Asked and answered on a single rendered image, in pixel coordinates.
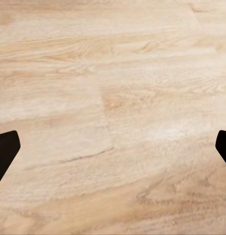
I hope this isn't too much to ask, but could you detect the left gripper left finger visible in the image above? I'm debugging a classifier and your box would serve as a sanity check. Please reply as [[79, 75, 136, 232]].
[[0, 130, 21, 181]]

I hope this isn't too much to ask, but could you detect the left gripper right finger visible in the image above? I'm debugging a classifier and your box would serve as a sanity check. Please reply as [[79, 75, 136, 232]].
[[215, 130, 226, 162]]

